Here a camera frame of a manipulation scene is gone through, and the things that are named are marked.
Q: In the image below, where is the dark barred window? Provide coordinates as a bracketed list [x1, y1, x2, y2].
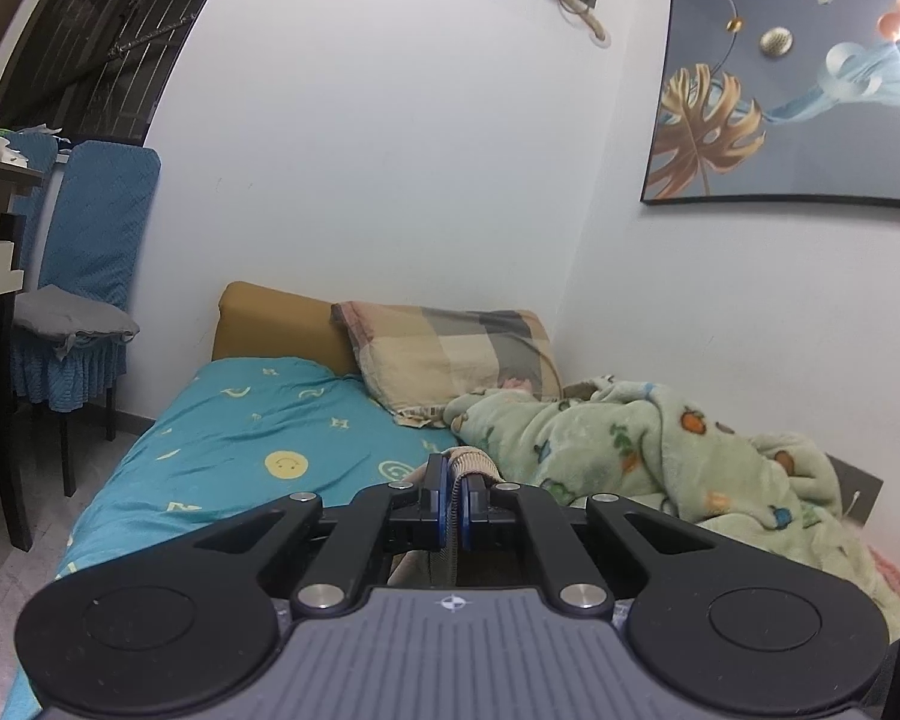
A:
[0, 0, 250, 145]

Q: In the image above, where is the wooden desk with black legs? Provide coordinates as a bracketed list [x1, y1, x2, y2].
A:
[0, 157, 47, 552]

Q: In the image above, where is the tan shirt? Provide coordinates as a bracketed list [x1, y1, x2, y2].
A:
[386, 447, 505, 590]

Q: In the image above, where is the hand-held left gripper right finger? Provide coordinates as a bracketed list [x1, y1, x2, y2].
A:
[461, 471, 722, 618]

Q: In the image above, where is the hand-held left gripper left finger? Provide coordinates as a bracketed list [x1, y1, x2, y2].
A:
[187, 454, 449, 618]

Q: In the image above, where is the pink cloth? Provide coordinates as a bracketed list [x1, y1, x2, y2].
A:
[865, 542, 900, 602]

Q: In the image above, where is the plaid pillow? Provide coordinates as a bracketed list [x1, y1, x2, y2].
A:
[331, 301, 563, 428]

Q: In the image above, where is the brown headboard cushion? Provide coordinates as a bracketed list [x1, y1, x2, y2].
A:
[210, 281, 361, 377]

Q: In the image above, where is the air conditioner wall hose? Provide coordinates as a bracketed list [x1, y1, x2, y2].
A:
[553, 0, 613, 44]

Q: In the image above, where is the grey seat cushion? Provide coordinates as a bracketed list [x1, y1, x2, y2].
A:
[13, 288, 140, 358]

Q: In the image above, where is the green fleece printed blanket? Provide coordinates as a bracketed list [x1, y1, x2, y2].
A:
[441, 375, 900, 646]

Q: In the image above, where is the dark flat board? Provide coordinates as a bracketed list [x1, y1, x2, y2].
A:
[823, 453, 885, 524]

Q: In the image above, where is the framed leaf wall picture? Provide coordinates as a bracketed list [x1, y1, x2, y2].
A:
[640, 0, 900, 209]

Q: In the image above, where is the bed with blue printed sheet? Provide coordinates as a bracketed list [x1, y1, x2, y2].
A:
[0, 356, 466, 720]

